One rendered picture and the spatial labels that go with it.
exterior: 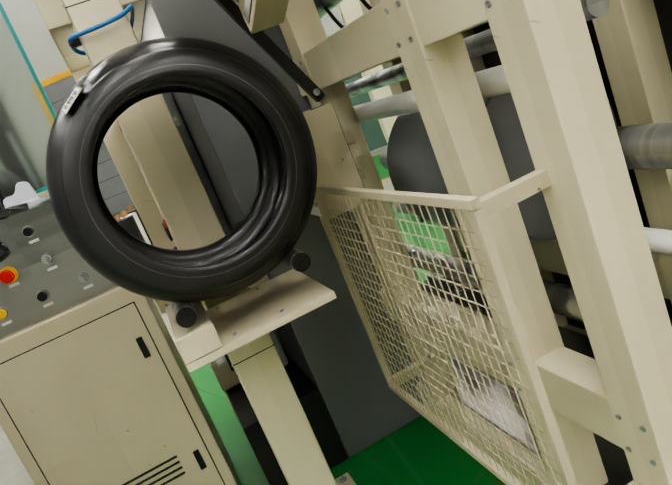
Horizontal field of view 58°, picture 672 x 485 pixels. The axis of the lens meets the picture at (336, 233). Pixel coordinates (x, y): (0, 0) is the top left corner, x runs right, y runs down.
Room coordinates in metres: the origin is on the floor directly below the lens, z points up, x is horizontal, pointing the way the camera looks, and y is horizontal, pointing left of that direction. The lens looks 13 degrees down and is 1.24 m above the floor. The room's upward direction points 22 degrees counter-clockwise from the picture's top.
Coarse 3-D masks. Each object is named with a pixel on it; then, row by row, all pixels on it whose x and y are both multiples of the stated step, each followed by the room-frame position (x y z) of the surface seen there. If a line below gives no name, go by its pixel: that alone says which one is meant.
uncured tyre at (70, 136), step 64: (128, 64) 1.29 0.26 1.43; (192, 64) 1.32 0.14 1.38; (256, 64) 1.39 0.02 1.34; (64, 128) 1.26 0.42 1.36; (256, 128) 1.62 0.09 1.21; (64, 192) 1.24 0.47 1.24; (256, 192) 1.62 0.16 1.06; (128, 256) 1.24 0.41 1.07; (192, 256) 1.54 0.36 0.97; (256, 256) 1.31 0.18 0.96
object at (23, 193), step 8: (16, 184) 1.31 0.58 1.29; (24, 184) 1.31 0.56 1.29; (16, 192) 1.30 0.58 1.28; (24, 192) 1.31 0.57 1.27; (32, 192) 1.31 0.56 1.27; (8, 200) 1.30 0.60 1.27; (16, 200) 1.30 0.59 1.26; (24, 200) 1.30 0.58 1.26; (32, 200) 1.30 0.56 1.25; (40, 200) 1.31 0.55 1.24; (48, 200) 1.33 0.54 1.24
